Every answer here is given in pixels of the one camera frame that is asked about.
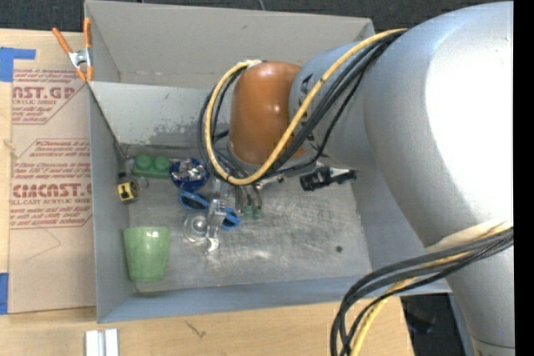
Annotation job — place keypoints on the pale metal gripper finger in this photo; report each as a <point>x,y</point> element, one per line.
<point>216,211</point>

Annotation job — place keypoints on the blue sunglasses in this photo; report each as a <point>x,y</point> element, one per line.
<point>194,202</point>

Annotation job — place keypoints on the clear glass cup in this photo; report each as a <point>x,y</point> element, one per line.
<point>195,227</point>

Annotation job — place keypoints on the blue crumpled foil wrapper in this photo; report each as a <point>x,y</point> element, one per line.
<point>188,174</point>

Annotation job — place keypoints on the grey metal bin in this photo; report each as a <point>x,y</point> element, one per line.
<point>292,237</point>

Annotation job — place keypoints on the green toy brick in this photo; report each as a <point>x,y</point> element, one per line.
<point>152,166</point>

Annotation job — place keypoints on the green cup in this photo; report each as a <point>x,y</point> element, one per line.
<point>146,254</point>

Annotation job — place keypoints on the yellow and black tape measure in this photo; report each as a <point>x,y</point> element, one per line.
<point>127,192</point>

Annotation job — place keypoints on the brown cardboard board red print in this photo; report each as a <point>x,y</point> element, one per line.
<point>50,254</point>

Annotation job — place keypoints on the black cylinder on white bracket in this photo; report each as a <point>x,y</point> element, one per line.
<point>323,178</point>

